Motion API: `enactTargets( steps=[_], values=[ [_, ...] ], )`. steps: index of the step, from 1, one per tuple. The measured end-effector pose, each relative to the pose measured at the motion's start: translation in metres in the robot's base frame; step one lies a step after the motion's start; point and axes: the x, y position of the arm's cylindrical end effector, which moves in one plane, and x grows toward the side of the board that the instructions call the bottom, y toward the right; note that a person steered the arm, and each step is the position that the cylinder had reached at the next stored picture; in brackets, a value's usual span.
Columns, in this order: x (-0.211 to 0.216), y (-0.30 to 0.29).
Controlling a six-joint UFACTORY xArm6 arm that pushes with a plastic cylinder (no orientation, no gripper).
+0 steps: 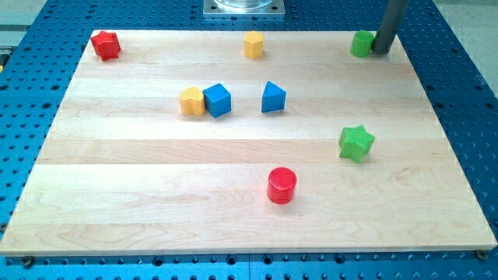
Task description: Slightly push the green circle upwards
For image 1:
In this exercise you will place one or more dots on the green star block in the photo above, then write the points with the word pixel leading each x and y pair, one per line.
pixel 355 143

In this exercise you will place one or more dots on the yellow hexagon block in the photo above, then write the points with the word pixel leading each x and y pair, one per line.
pixel 253 44

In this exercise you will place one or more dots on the blue cube block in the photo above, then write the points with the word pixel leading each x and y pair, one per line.
pixel 217 100

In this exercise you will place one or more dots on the red star block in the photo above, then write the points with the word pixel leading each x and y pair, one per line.
pixel 106 45

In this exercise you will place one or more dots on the blue triangle block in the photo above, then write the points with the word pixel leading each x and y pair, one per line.
pixel 273 98

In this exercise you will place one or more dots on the light wooden board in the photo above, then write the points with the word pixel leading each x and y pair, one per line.
pixel 123 171

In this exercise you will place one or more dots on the red cylinder block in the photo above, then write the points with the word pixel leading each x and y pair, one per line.
pixel 281 185

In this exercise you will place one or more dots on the blue perforated metal table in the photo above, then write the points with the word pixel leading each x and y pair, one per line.
pixel 42 65

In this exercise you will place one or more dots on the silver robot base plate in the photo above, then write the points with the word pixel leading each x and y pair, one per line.
pixel 240 8

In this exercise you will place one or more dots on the green cylinder block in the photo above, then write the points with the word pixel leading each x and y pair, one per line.
pixel 361 43

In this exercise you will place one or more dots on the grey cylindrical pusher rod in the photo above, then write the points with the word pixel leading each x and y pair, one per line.
pixel 390 23

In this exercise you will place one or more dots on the yellow heart block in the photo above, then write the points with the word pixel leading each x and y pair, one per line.
pixel 192 101

